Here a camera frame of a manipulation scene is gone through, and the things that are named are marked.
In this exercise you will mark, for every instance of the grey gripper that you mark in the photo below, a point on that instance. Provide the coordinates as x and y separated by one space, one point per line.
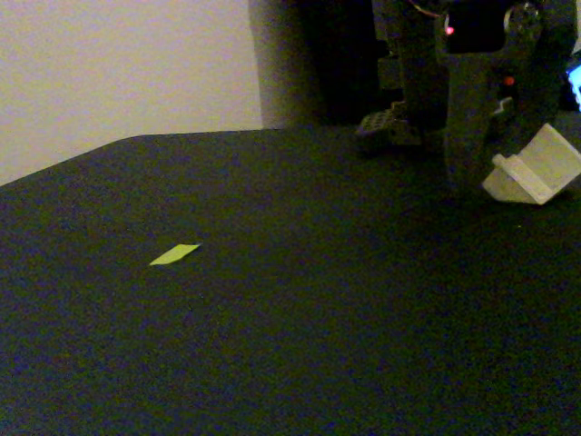
472 113

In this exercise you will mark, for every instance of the white plastic block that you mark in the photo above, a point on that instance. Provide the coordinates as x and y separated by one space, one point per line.
540 168

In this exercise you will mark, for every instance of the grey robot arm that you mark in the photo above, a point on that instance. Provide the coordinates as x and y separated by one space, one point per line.
420 68

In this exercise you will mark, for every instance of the dark blue desk mat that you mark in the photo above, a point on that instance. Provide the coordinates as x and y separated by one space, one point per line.
290 318

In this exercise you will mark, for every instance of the laptop screen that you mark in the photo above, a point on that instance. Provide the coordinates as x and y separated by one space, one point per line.
575 86

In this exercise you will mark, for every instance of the green tape marker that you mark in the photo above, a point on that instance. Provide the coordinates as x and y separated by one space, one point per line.
174 254

